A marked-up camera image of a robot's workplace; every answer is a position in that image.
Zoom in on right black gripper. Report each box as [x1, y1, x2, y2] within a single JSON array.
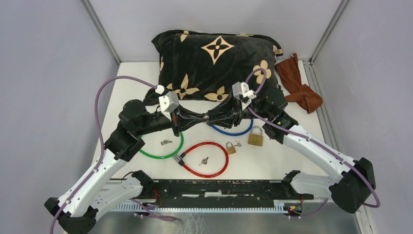
[[206, 91, 272, 129]]

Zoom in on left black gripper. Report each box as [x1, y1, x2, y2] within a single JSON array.
[[136, 102, 204, 136]]

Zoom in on green cable lock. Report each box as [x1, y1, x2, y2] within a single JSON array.
[[139, 132, 185, 159]]

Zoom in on blue cable lock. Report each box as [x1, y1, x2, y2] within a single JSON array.
[[211, 119, 254, 137]]

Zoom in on small silver keys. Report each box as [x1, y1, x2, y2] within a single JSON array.
[[160, 140, 172, 145]]

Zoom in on small brass padlock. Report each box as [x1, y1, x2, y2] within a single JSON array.
[[225, 142, 236, 155]]

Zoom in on large brass padlock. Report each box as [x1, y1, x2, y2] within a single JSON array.
[[247, 126, 263, 147]]

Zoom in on red cable lock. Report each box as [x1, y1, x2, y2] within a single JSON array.
[[173, 141, 230, 178]]

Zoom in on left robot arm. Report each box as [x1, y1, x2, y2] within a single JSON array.
[[44, 96, 205, 234]]

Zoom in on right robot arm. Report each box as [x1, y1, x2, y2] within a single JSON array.
[[207, 88, 381, 214]]

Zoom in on red lock keys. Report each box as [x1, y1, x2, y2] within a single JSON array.
[[199, 157, 209, 165]]

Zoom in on small padlock keys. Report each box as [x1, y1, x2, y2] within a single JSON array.
[[233, 140, 242, 147]]

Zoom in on black floral pillow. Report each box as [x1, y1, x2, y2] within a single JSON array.
[[152, 30, 283, 102]]

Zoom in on brown cloth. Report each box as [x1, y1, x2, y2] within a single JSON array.
[[275, 53, 323, 114]]

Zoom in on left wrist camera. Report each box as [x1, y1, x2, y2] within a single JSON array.
[[158, 91, 179, 113]]

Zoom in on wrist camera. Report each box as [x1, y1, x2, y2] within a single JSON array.
[[232, 82, 257, 103], [158, 91, 179, 113]]

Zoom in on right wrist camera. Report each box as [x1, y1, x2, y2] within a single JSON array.
[[232, 82, 257, 103]]

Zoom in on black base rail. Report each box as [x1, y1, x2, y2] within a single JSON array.
[[137, 179, 314, 209]]

